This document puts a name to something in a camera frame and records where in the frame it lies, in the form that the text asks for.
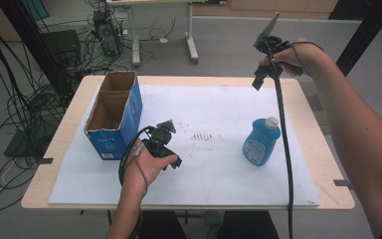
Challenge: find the white paper sheet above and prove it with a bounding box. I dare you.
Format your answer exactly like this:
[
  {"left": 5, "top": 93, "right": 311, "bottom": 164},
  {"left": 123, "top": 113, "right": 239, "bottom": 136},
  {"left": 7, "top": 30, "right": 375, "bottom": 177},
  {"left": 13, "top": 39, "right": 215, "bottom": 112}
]
[{"left": 48, "top": 84, "right": 320, "bottom": 207}]

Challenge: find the blue cardboard box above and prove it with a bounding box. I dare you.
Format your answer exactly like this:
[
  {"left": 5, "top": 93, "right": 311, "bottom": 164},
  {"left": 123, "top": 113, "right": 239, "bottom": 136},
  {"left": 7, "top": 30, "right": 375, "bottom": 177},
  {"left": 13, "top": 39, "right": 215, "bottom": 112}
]
[{"left": 84, "top": 70, "right": 143, "bottom": 161}]

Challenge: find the black frame post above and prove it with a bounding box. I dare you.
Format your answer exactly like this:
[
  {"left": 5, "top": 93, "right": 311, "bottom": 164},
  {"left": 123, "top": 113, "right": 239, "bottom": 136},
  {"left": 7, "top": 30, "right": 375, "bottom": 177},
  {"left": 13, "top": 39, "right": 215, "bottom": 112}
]
[
  {"left": 335, "top": 0, "right": 382, "bottom": 78},
  {"left": 0, "top": 0, "right": 76, "bottom": 103}
]

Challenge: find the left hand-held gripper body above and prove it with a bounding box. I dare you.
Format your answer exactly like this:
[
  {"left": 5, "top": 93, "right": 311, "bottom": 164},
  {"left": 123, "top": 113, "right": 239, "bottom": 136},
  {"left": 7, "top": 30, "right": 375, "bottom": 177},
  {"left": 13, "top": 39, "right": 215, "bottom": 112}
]
[{"left": 142, "top": 119, "right": 177, "bottom": 157}]

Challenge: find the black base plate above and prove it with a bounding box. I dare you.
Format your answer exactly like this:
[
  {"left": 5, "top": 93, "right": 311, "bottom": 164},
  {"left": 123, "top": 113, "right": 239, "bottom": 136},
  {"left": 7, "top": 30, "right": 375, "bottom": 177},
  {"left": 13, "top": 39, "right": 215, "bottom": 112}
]
[{"left": 3, "top": 125, "right": 54, "bottom": 159}]

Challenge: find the bundle of black cables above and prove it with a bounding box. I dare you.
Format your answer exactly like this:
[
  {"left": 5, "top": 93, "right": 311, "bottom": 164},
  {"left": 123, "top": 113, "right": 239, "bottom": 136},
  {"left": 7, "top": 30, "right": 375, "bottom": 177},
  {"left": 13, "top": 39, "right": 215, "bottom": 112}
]
[{"left": 0, "top": 0, "right": 93, "bottom": 214}]

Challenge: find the wooden cabinet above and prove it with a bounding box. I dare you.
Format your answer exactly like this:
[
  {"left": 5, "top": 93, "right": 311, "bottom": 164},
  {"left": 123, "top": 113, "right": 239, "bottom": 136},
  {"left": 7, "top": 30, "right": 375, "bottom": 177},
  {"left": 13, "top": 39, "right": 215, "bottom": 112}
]
[{"left": 192, "top": 0, "right": 340, "bottom": 20}]

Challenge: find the person's right hand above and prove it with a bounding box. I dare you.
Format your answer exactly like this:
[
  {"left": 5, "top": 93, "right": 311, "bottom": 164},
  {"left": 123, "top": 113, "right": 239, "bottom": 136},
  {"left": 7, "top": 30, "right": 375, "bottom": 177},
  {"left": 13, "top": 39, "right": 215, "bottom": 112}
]
[{"left": 258, "top": 37, "right": 323, "bottom": 79}]

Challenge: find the black case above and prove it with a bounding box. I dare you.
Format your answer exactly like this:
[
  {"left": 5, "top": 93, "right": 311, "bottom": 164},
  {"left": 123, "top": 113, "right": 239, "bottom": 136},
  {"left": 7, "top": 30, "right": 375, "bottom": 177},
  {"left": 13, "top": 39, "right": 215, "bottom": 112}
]
[{"left": 42, "top": 29, "right": 83, "bottom": 68}]

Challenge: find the person's dark clothing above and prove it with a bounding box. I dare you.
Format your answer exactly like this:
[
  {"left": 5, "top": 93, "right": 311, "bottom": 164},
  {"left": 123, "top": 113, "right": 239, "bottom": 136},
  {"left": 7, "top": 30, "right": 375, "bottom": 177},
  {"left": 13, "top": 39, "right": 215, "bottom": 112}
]
[{"left": 138, "top": 210, "right": 281, "bottom": 239}]

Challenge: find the person's left hand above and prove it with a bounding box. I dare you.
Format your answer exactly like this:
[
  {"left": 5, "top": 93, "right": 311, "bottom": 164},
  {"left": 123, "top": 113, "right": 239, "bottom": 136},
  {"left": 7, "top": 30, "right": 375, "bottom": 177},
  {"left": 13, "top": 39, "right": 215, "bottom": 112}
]
[{"left": 123, "top": 144, "right": 180, "bottom": 197}]

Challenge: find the thin grey cable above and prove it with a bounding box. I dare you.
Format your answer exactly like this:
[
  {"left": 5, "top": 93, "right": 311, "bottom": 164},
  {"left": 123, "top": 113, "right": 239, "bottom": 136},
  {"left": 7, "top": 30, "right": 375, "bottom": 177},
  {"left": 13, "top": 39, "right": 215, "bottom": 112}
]
[{"left": 132, "top": 142, "right": 148, "bottom": 198}]

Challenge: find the blue bottle with white cap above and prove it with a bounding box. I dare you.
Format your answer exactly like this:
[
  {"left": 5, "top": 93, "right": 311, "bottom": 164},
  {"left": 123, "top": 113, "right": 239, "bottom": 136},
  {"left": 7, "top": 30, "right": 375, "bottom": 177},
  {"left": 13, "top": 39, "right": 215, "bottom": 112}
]
[{"left": 242, "top": 117, "right": 282, "bottom": 167}]

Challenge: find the white desk frame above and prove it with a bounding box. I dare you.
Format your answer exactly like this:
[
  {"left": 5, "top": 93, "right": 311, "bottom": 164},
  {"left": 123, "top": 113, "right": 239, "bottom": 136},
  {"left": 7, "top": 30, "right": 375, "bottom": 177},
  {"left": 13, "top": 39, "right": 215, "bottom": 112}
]
[{"left": 106, "top": 0, "right": 201, "bottom": 67}]

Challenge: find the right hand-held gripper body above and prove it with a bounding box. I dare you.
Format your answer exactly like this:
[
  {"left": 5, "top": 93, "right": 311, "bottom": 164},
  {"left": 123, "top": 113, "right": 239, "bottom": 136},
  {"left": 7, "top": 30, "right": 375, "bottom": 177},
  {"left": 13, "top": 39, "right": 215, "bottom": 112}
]
[{"left": 252, "top": 12, "right": 293, "bottom": 70}]

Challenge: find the black computer tower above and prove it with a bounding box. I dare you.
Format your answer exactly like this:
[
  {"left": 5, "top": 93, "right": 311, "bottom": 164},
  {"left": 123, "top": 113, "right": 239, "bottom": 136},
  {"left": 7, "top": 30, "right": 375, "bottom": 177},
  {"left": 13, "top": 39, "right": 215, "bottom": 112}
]
[{"left": 93, "top": 9, "right": 124, "bottom": 58}]

